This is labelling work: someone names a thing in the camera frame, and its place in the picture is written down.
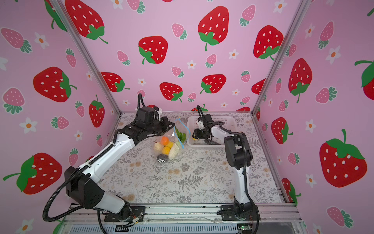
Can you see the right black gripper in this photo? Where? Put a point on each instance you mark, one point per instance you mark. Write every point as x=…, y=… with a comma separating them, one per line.
x=196, y=134

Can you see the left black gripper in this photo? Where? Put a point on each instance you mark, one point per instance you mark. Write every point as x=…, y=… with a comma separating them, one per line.
x=164, y=122

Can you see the orange tangerine toy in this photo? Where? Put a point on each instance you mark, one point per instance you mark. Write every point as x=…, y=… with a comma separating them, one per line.
x=164, y=140

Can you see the green leaf toy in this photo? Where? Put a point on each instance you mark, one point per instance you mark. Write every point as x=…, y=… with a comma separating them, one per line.
x=182, y=136

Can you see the beige garlic toy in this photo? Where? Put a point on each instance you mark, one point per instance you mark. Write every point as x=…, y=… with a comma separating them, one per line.
x=158, y=147

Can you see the white plastic basket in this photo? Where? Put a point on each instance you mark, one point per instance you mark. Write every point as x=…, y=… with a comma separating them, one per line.
x=218, y=133

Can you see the clear zip top bag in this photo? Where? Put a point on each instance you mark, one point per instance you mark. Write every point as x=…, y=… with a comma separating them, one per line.
x=172, y=136

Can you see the yellow orange toy fruit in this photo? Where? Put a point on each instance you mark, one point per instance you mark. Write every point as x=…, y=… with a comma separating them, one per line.
x=166, y=150

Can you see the black round toy food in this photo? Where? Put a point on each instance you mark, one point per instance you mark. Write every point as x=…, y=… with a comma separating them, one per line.
x=161, y=158

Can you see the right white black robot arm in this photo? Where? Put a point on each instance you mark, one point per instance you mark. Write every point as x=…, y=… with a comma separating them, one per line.
x=239, y=157

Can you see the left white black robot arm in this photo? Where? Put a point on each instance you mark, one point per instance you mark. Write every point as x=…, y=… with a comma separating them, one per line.
x=81, y=184

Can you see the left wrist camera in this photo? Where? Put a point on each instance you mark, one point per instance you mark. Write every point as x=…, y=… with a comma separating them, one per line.
x=148, y=114

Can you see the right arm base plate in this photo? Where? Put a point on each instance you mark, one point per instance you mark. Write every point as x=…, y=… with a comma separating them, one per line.
x=234, y=213

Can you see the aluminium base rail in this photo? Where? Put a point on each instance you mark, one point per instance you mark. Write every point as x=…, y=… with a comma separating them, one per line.
x=275, y=218

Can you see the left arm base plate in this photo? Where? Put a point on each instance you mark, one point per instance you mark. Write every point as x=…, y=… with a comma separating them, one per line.
x=128, y=214

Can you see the left aluminium frame post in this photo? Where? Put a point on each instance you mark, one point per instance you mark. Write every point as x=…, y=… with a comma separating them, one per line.
x=76, y=37

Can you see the aluminium frame post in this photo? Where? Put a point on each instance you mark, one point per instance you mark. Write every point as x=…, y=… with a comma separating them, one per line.
x=288, y=38
x=76, y=37

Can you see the right aluminium frame post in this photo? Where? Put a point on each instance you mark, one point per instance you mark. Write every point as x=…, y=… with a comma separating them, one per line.
x=288, y=38

